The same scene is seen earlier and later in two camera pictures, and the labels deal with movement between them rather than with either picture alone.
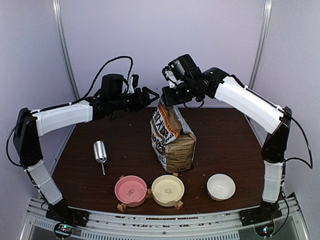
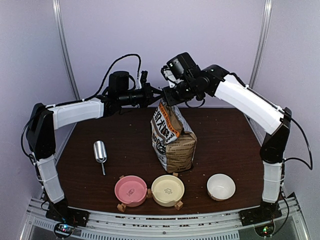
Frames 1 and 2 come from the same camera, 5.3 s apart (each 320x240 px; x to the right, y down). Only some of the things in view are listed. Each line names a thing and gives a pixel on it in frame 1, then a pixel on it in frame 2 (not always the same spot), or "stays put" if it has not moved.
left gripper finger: (153, 99) stays put
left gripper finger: (145, 89) → (156, 89)
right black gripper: (168, 101) stays put
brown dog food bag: (173, 138) stays put
